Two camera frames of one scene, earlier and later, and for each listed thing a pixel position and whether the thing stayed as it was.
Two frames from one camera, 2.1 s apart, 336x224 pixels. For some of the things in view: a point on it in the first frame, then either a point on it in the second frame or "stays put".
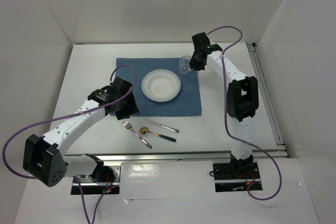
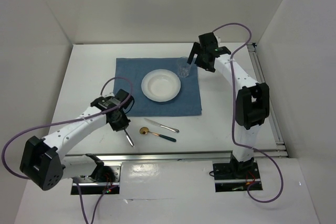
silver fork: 129,127 to 128,138
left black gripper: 132,108 to 123,123
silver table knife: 174,130 stays put
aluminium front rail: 188,157 stays put
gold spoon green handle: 145,130 stays put
